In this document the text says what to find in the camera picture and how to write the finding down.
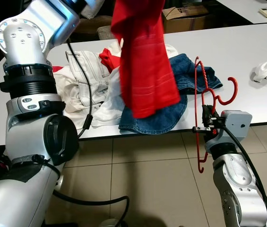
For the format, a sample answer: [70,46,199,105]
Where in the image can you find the red polo shirt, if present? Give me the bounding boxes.
[111,0,181,119]

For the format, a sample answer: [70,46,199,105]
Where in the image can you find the robot left leg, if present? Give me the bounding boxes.
[98,218,125,227]

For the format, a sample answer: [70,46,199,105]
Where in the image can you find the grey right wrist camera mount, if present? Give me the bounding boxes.
[216,110,253,145]

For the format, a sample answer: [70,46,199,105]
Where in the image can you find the brown sofa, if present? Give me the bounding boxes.
[72,14,119,43]

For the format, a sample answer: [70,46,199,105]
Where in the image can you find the red plastic hanger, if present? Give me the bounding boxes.
[193,56,239,174]

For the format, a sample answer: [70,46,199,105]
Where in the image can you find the white stitched jeans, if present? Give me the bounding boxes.
[65,50,112,112]

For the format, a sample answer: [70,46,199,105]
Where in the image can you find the small red garment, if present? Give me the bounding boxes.
[98,40,124,70]

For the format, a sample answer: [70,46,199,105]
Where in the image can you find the white t-shirt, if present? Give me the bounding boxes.
[92,66,138,128]

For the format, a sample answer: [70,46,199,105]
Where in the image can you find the brown cardboard box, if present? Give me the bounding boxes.
[162,5,210,34]

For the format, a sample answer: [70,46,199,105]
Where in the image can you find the blue denim garment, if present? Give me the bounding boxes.
[118,53,223,135]

